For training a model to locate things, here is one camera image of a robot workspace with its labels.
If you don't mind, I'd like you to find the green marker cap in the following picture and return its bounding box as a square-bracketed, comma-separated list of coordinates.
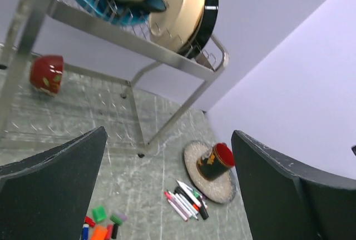
[92, 206, 107, 223]

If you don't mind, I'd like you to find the dark red plate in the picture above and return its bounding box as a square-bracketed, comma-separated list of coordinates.
[178, 0, 219, 59]

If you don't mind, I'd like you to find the small red patterned bowl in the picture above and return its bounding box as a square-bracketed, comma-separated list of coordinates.
[29, 55, 65, 97]

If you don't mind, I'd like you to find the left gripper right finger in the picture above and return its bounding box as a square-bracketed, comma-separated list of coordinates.
[231, 131, 355, 239]

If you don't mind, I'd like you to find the red marker cap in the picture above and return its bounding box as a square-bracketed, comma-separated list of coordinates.
[84, 216, 96, 228]
[104, 224, 113, 240]

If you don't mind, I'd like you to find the red capped white marker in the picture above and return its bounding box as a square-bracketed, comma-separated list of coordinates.
[176, 179, 201, 207]

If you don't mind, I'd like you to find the pink highlighter pen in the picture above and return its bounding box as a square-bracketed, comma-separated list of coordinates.
[168, 191, 196, 218]

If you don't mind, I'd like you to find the red cup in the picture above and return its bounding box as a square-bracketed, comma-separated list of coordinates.
[196, 143, 235, 181]

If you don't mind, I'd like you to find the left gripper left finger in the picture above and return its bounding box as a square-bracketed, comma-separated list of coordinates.
[1, 127, 107, 240]

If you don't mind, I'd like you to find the steel dish rack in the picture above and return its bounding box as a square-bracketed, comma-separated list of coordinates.
[1, 0, 229, 153]

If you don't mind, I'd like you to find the cream plate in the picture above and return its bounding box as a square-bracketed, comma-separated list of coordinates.
[149, 0, 205, 52]

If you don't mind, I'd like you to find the blue wavy bowl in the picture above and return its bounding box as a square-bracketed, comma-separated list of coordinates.
[75, 0, 167, 26]

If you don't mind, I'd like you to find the speckled grey plate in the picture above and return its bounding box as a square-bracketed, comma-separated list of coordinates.
[182, 140, 237, 204]

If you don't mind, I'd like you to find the blue marker cap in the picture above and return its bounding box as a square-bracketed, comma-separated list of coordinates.
[81, 223, 90, 240]

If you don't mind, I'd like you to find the black marker cap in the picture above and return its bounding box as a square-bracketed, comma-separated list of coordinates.
[111, 223, 119, 239]

